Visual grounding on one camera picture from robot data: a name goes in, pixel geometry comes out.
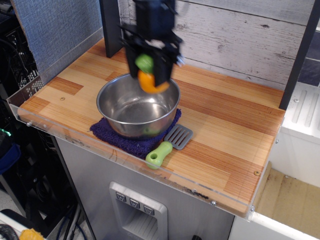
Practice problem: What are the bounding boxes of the black plastic crate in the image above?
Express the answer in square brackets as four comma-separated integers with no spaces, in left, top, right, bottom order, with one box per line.
[0,26,39,94]

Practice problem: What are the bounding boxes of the clear acrylic table guard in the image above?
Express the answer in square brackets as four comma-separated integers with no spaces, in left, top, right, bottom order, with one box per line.
[7,75,285,219]

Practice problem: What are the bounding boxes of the white toy sink counter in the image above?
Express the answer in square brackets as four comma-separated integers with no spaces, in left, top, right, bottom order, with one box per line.
[229,82,320,240]

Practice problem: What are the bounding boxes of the purple towel cloth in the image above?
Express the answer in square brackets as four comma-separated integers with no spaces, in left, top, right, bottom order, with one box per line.
[89,108,182,160]

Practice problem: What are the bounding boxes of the black right support post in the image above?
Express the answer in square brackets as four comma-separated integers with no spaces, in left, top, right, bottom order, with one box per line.
[278,0,320,110]

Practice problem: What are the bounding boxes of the black support post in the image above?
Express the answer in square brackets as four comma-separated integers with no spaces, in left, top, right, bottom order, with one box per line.
[278,0,320,110]
[99,0,123,58]

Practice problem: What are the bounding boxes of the grey spatula green handle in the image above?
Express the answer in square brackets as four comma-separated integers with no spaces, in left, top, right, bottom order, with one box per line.
[145,124,193,170]

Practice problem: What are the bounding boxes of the black left support post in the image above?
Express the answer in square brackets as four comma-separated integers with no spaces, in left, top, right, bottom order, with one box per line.
[99,0,123,58]

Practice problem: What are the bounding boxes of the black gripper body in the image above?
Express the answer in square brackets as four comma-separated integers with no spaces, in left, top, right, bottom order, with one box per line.
[120,0,183,54]

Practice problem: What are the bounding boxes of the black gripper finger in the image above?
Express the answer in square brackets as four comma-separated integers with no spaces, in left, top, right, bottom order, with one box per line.
[122,40,141,78]
[152,44,185,87]

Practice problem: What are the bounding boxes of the blue fabric panel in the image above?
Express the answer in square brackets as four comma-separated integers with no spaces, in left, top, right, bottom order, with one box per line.
[11,0,103,84]

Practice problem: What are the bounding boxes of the silver toy fridge cabinet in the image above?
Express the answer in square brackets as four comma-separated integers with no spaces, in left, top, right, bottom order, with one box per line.
[57,139,234,240]

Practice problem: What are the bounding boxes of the stainless steel bowl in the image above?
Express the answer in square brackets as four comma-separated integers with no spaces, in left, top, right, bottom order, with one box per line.
[96,73,181,139]

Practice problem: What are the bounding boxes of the orange toy carrot green top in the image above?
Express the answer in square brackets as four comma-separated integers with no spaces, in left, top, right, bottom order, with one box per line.
[135,53,170,94]

